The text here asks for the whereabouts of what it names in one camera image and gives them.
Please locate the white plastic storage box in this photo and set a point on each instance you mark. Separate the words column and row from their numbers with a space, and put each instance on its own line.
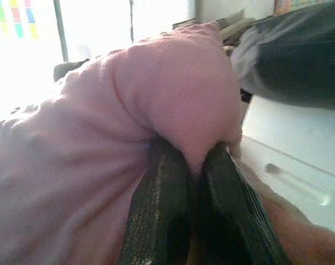
column 294, row 138

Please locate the dark grey cushion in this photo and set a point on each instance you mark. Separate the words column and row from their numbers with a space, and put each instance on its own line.
column 300, row 55

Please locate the pink dotted pillow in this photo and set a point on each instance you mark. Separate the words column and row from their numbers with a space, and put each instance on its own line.
column 101, row 124

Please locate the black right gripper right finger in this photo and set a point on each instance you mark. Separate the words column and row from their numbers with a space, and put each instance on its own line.
column 234, row 215

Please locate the stack of books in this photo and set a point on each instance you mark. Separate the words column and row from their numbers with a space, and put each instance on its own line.
column 234, row 25

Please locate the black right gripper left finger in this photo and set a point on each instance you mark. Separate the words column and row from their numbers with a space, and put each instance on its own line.
column 159, row 209

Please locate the colourful squares window sticker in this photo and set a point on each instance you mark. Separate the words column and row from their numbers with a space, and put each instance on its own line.
column 16, row 16

